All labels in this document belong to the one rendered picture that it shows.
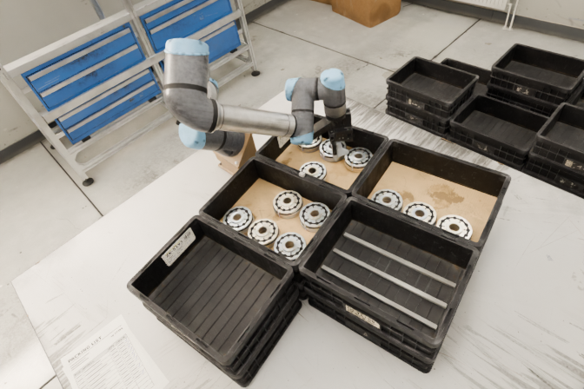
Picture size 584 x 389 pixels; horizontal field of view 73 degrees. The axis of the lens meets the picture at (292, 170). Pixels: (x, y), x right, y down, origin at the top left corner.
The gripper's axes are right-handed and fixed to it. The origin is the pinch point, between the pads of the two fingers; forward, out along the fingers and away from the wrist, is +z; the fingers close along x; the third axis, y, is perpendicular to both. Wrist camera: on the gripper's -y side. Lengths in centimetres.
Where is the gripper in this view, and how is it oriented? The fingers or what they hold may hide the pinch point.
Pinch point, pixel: (333, 154)
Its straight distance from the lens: 149.3
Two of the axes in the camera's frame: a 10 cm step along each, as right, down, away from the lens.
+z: 1.4, 6.9, 7.1
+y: 9.9, -1.5, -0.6
